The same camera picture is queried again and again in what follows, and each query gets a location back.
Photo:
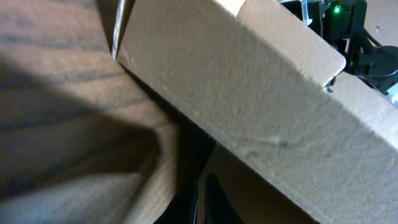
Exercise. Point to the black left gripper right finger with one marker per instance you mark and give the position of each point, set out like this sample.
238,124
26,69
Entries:
218,209

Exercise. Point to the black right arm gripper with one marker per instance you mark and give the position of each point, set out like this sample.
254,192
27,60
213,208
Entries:
341,24

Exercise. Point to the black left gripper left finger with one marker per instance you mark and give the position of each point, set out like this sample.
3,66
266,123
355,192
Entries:
183,207

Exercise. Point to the brown cardboard box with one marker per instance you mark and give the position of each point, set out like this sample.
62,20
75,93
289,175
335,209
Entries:
274,93

